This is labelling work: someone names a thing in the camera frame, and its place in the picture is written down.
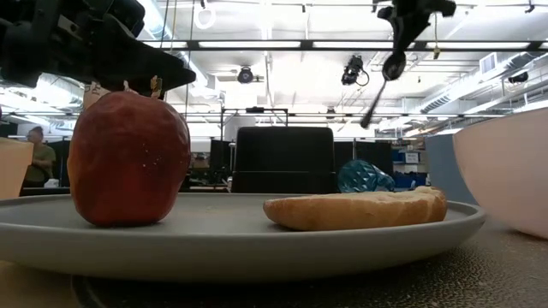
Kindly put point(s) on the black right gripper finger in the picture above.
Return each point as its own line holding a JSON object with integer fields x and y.
{"x": 409, "y": 30}

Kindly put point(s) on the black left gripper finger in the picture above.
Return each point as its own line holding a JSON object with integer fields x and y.
{"x": 141, "y": 64}

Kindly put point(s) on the dark metal spoon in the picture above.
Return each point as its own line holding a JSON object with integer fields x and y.
{"x": 394, "y": 68}

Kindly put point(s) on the red apple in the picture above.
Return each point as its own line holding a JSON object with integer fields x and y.
{"x": 128, "y": 158}

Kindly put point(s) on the bagel half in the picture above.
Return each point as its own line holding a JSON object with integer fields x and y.
{"x": 355, "y": 211}

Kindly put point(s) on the person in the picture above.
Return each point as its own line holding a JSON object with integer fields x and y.
{"x": 40, "y": 160}

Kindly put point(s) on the white bowl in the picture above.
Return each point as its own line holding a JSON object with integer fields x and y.
{"x": 509, "y": 171}

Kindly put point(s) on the round grey plate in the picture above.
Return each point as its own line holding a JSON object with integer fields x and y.
{"x": 222, "y": 252}

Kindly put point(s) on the black ceiling camera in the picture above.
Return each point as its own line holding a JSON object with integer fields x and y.
{"x": 245, "y": 75}
{"x": 353, "y": 70}

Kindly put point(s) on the black metal gantry frame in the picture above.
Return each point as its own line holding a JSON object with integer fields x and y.
{"x": 222, "y": 124}

